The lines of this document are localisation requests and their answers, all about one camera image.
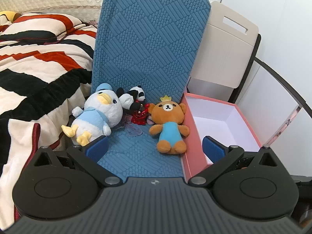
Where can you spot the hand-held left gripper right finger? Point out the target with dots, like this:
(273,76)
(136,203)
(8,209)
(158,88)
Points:
(213,149)

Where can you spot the red shiny toy figure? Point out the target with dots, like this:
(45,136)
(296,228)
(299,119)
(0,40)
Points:
(139,117)

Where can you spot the purple hair bow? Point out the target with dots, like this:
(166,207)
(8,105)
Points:
(132,130)

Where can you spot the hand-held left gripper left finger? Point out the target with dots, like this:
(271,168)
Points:
(98,149)

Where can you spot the pink cardboard box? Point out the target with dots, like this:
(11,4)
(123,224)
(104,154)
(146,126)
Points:
(192,136)

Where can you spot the black curved metal bar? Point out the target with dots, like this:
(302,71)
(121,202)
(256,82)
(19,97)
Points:
(280,75)

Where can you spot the blue textured chair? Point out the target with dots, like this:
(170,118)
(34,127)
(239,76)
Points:
(151,41)

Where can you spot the red black striped blanket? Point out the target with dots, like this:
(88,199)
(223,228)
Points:
(36,78)

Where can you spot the white blue duck plush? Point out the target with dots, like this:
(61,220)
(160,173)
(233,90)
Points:
(97,117)

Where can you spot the black white panda plush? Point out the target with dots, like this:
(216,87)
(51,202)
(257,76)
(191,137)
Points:
(128,100)

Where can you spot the beige folding table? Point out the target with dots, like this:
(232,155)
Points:
(224,53)

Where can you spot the brown bear plush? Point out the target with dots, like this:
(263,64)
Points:
(169,131)

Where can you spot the white wardrobe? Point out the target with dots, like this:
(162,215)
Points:
(280,17)

